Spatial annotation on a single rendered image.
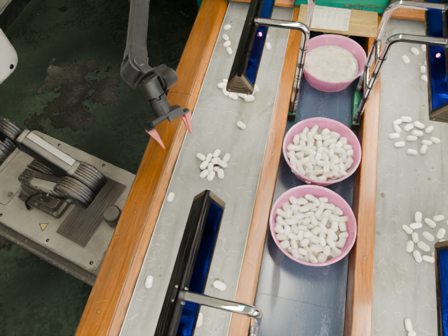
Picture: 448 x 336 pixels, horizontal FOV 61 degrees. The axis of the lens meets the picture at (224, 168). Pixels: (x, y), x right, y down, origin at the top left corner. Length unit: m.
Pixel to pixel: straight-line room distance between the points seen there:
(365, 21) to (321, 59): 0.26
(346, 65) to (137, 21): 0.85
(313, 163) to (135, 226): 0.63
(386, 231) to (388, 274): 0.14
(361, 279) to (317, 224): 0.21
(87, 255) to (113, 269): 0.38
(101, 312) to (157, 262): 0.21
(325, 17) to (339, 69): 0.26
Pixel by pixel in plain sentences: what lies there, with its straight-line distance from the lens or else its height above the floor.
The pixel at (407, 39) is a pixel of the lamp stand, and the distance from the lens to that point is 1.25.
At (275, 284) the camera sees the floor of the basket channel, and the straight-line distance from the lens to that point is 1.26.
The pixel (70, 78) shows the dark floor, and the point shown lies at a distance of 2.85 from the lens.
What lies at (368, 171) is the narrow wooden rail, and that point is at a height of 0.76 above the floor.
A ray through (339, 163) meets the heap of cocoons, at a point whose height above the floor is 0.72.
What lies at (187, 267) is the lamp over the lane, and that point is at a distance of 0.82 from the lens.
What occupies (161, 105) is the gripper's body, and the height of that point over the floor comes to 1.02.
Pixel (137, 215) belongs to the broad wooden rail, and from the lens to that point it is 1.27.
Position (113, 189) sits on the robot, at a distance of 1.68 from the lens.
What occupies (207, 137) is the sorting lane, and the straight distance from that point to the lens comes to 1.40.
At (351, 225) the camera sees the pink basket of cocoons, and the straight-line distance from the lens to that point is 1.27.
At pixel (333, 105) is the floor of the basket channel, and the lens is 1.61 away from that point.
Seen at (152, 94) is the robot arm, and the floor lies 1.05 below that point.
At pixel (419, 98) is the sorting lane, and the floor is 0.74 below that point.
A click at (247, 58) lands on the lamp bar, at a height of 1.11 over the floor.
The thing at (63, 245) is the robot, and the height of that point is 0.48.
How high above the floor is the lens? 1.90
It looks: 60 degrees down
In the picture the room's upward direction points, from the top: 5 degrees counter-clockwise
